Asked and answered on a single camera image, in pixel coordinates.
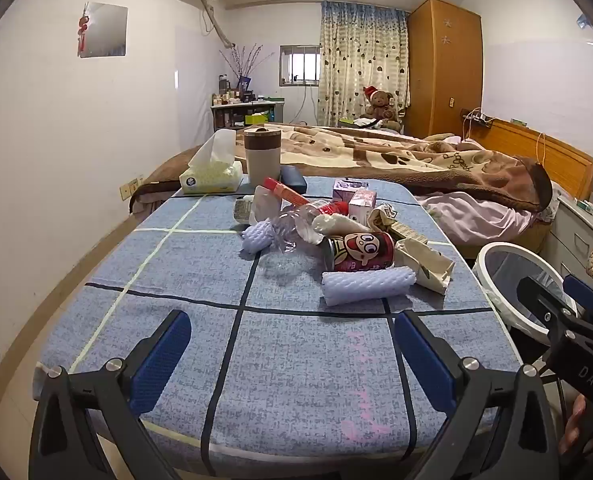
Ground blue wall sticker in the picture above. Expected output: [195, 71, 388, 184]
[576, 12, 593, 46]

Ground grey nightstand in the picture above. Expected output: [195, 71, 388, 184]
[541, 195, 593, 281]

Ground beige paper box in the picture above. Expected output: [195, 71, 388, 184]
[389, 221, 429, 246]

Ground small window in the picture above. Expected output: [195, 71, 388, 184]
[280, 45, 321, 86]

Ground white trash bin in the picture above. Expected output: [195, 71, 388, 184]
[473, 242, 579, 333]

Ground paper carton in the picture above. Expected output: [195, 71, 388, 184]
[395, 237, 456, 295]

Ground crushed clear plastic bottle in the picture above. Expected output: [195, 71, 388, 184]
[271, 199, 349, 256]

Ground brown teddy bear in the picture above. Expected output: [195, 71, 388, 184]
[362, 86, 402, 131]

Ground beige paper wrapper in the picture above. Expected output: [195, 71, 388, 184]
[367, 202, 402, 236]

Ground pink bedsheet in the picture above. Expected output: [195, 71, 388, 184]
[419, 191, 542, 246]

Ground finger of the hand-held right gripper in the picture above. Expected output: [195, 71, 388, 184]
[516, 276, 579, 341]
[562, 275, 593, 331]

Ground red cartoon face can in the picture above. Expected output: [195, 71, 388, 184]
[322, 232, 396, 273]

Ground air conditioner pipe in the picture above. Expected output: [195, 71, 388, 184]
[199, 0, 234, 48]

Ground small pink carton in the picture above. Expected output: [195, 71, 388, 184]
[349, 190, 378, 226]

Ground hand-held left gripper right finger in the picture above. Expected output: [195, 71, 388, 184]
[393, 311, 559, 480]

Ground cluttered side desk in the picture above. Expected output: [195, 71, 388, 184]
[210, 100, 277, 133]

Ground person's right hand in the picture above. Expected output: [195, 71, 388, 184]
[563, 395, 589, 456]

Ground heart patterned curtain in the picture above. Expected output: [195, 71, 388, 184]
[317, 1, 409, 128]

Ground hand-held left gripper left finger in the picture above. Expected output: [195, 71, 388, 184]
[29, 309, 193, 480]

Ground brown printed blanket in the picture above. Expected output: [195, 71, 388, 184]
[129, 122, 554, 213]

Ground wall socket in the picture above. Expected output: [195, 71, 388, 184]
[120, 176, 144, 201]

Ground wooden bed headboard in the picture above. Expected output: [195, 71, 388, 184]
[481, 119, 593, 201]

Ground dark blue glasses case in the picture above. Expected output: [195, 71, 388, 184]
[280, 165, 308, 194]

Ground wall mirror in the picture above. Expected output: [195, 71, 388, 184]
[80, 1, 128, 59]

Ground red hanging ornament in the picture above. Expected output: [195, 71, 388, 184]
[78, 2, 91, 53]

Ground blue checked tablecloth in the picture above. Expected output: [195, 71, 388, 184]
[36, 176, 524, 478]

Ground purple cardboard box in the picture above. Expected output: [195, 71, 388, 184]
[332, 178, 368, 203]

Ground wooden wardrobe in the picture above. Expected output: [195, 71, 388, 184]
[406, 0, 483, 139]

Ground clear plastic pouch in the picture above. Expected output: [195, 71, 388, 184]
[249, 186, 283, 226]

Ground purple flower branches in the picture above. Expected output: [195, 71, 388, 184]
[220, 43, 274, 92]

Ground yellow tissue pack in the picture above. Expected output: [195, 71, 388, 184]
[179, 129, 244, 195]

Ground beige and brown cup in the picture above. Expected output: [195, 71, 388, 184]
[243, 127, 283, 181]

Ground power strip with plugs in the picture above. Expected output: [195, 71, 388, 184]
[461, 109, 494, 128]

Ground orange red cardboard box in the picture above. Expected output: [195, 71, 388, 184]
[262, 176, 311, 207]

